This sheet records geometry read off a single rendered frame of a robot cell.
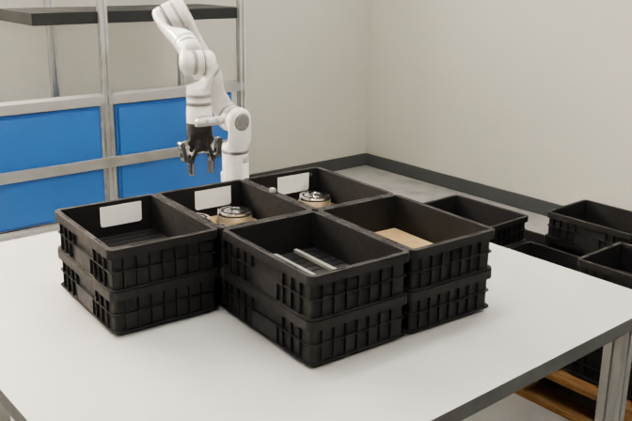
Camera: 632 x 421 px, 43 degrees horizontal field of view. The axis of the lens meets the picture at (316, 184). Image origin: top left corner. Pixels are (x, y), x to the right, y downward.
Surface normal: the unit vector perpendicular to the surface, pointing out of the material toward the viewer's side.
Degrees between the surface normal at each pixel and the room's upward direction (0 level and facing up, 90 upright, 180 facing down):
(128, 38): 90
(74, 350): 0
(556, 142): 90
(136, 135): 90
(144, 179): 90
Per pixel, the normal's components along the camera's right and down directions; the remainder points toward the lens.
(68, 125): 0.64, 0.22
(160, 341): 0.01, -0.96
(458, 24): -0.76, 0.16
